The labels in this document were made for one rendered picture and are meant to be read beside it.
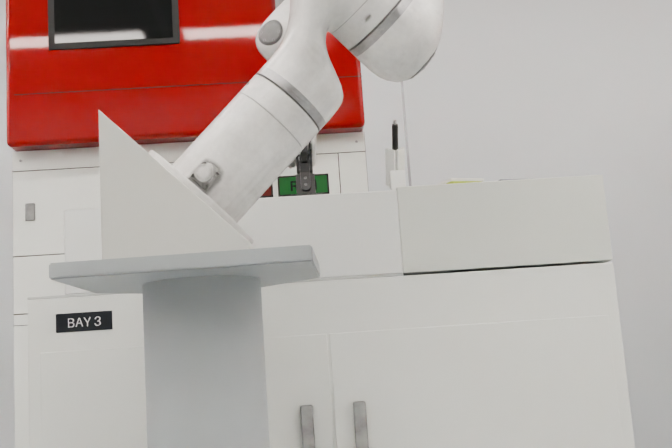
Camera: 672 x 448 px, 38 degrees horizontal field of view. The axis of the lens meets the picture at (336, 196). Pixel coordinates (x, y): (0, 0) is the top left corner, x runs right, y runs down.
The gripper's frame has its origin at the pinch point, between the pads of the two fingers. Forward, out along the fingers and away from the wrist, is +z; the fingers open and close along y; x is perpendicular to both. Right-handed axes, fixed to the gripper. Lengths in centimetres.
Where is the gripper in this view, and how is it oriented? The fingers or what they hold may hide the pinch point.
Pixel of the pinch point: (305, 186)
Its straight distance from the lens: 167.6
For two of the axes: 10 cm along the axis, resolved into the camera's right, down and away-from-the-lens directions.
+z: 0.7, 9.2, -3.8
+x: 10.0, -0.6, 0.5
